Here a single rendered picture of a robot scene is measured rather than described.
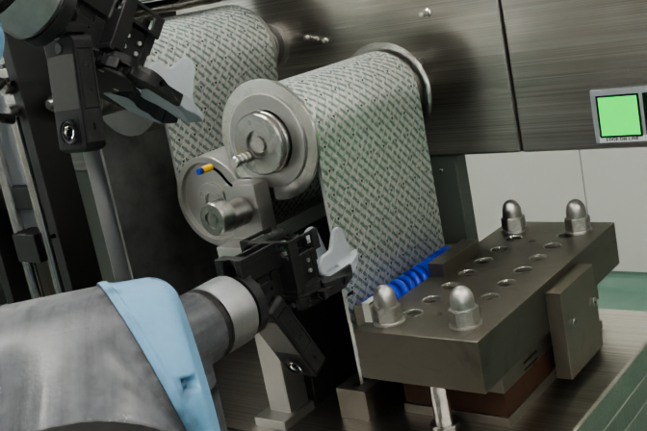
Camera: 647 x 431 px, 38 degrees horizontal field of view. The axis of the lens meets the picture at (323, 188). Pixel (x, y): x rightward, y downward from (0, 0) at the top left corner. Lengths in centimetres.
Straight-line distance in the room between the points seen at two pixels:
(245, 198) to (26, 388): 64
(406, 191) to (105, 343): 77
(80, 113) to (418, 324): 44
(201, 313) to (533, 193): 319
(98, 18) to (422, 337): 47
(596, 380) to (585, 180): 276
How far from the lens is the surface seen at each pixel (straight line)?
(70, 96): 95
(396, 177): 123
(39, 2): 91
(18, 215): 134
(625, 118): 125
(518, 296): 111
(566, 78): 128
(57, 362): 53
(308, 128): 108
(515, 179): 405
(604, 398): 116
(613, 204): 391
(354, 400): 117
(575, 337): 118
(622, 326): 134
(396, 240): 122
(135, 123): 130
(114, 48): 95
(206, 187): 122
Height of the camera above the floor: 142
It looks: 12 degrees down
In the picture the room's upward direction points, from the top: 11 degrees counter-clockwise
